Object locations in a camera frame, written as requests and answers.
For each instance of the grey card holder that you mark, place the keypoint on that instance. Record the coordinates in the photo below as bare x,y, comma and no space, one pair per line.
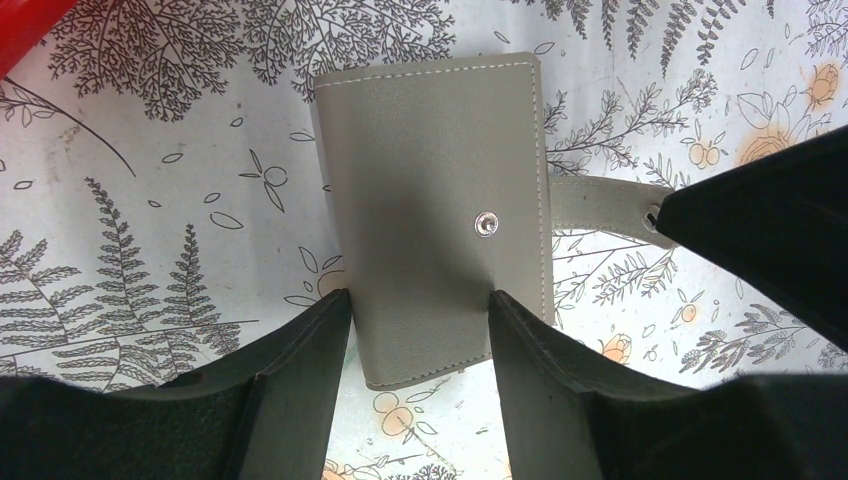
441,195

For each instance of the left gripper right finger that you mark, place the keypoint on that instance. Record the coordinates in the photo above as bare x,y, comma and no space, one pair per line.
571,413

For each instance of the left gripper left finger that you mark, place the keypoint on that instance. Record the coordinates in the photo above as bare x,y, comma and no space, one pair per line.
262,412

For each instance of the floral table mat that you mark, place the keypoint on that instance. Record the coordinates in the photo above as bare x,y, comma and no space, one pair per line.
162,203

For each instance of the red plastic bin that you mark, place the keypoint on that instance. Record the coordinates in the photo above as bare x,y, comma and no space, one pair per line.
24,23

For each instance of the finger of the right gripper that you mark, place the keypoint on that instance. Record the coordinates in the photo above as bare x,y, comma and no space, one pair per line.
780,224

